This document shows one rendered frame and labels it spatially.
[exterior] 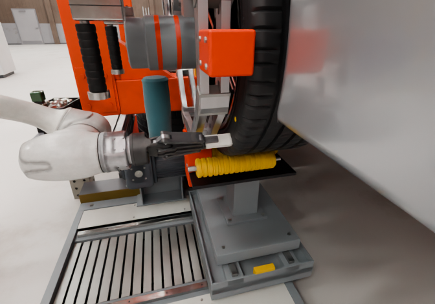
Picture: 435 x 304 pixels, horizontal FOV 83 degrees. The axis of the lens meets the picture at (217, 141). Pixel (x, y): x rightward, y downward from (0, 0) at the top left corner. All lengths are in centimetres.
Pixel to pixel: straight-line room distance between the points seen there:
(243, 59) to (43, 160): 42
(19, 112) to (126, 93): 57
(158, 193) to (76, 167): 85
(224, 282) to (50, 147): 62
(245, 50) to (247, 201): 65
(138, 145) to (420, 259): 125
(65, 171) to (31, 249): 90
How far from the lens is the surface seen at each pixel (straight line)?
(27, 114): 74
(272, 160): 77
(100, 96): 58
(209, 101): 50
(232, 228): 95
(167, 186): 136
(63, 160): 57
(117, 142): 55
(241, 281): 90
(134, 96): 121
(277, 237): 94
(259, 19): 46
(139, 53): 68
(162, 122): 87
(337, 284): 117
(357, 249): 134
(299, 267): 97
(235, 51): 40
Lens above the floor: 88
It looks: 24 degrees down
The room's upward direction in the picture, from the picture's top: straight up
